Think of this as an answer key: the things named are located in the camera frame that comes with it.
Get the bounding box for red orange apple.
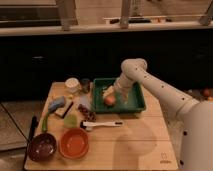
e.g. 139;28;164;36
104;96;116;106

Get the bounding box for dark purple bowl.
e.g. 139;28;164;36
27;133;57;162

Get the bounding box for black tool at table edge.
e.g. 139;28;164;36
22;116;38;171

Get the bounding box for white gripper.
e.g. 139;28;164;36
114;76;133;103

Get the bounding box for black marker stick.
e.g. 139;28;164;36
62;102;74;118

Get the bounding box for bunch of dark grapes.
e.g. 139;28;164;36
78;104;96;122

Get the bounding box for orange bowl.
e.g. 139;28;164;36
59;128;89;159

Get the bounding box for wooden shelf ledge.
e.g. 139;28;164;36
0;21;213;36

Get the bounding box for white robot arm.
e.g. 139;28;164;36
114;58;213;171

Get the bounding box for light green small cup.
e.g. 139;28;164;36
64;115;77;128

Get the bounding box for green plastic tray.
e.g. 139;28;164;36
92;78;146;114

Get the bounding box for white handled brush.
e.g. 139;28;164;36
80;121;123;130

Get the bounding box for white cup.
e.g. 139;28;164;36
65;78;80;93

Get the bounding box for green handled utensil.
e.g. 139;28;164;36
42;111;51;133

